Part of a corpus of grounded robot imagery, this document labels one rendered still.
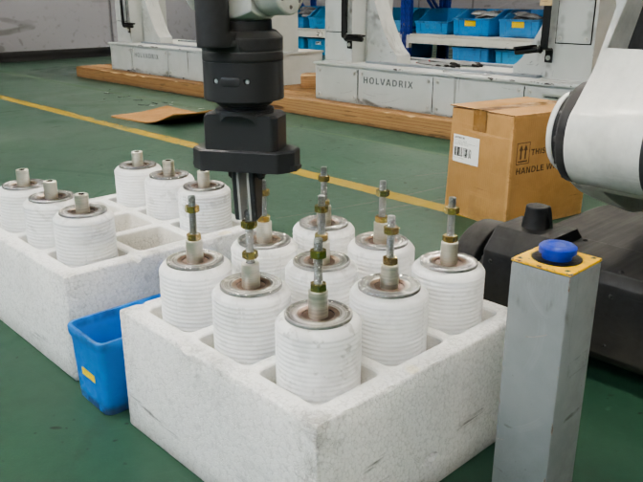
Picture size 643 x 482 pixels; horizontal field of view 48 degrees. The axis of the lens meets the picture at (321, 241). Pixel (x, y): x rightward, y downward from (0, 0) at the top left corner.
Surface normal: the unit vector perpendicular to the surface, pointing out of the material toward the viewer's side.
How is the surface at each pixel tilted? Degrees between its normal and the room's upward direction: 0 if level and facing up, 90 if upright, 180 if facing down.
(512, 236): 45
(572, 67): 90
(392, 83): 90
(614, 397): 0
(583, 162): 112
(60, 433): 0
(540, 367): 90
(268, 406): 90
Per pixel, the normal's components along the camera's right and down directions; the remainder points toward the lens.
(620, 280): -0.52, -0.50
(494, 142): -0.87, 0.16
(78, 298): 0.69, 0.23
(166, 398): -0.72, 0.22
